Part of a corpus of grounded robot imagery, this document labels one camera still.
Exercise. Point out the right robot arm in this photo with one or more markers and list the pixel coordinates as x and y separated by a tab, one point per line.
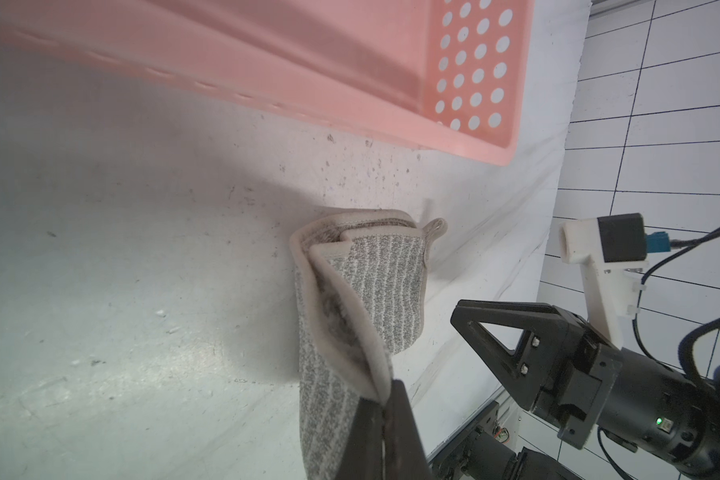
556	366

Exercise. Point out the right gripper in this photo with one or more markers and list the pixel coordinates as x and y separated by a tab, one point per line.
553	364

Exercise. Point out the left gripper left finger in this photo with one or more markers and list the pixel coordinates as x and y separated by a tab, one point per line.
363	456

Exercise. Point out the pink plastic basket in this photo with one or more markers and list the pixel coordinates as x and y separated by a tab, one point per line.
437	75

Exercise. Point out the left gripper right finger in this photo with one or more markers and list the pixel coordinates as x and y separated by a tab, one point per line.
404	456

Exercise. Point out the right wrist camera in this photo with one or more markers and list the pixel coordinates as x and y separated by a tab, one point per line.
611	252

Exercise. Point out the grey striped dishcloth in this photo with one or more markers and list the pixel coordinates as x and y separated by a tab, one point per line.
360	283

